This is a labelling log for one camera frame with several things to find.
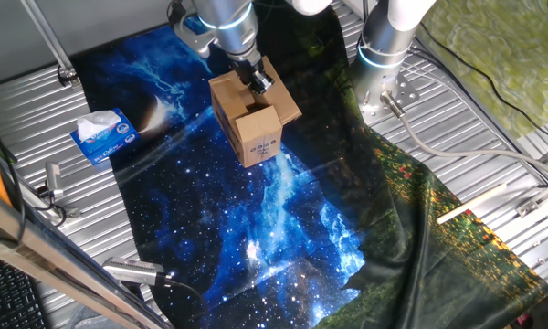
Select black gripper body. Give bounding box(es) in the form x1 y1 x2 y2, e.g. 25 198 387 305
231 58 267 89

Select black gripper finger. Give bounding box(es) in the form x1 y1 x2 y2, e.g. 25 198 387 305
247 70 276 96

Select blue tissue pack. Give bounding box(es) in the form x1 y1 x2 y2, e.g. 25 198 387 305
69 107 141 166

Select blue galaxy print cloth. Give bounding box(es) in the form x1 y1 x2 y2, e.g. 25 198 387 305
70 17 366 329

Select slanted metal pole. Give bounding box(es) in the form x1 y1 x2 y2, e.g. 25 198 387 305
20 0 82 88

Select dark forest print cloth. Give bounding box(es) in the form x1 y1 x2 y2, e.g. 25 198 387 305
207 0 548 329

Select white stick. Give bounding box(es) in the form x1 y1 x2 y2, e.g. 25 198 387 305
436 182 508 226

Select green yellow mat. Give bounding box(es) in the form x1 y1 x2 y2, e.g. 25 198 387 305
413 0 548 141

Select black keyboard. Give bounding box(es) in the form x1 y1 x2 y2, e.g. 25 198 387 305
0 250 51 329

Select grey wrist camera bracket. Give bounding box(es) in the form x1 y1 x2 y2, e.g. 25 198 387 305
166 0 218 59

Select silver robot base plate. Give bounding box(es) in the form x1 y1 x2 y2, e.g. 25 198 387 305
358 72 420 125

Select thick grey cable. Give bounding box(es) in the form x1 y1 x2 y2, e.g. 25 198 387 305
379 90 548 182

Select black camera cable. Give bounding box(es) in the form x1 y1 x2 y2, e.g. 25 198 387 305
163 275 211 324

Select metal camera mount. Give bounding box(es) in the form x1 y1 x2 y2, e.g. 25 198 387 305
16 180 82 219

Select long silver camera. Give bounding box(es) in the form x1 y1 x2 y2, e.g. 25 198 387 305
101 256 174 288

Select aluminium frame beam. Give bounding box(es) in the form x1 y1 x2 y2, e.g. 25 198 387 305
0 182 173 329

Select metal bracket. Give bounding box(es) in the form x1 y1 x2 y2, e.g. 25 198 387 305
514 175 548 218

